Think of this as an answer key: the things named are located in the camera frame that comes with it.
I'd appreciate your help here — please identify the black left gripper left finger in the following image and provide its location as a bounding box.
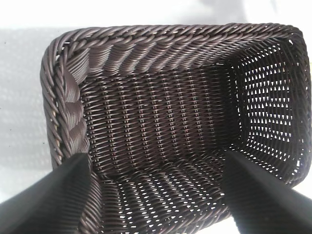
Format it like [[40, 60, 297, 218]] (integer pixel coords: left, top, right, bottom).
[[0, 153, 95, 234]]

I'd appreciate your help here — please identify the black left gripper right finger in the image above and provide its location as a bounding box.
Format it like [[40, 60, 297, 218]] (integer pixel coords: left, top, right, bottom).
[[222, 151, 312, 234]]

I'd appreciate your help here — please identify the dark brown woven basket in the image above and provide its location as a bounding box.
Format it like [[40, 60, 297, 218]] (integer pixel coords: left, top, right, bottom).
[[39, 22, 312, 234]]

